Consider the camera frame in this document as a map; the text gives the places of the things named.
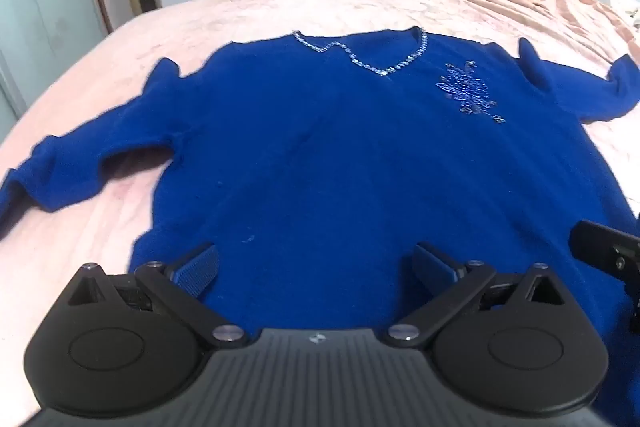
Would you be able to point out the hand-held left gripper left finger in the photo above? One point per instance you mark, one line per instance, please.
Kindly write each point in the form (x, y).
(200, 268)

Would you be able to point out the bed with pink sheet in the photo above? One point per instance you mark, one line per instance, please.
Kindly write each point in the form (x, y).
(100, 57)

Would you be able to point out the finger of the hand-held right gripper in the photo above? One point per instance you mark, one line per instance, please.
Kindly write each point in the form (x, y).
(602, 249)

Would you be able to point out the blue beaded sweater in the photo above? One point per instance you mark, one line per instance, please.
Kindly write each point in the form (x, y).
(340, 147)

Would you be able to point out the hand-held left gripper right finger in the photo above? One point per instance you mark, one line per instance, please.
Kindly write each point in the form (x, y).
(432, 264)

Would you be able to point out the frosted glass door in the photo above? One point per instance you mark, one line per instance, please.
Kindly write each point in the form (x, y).
(45, 17)

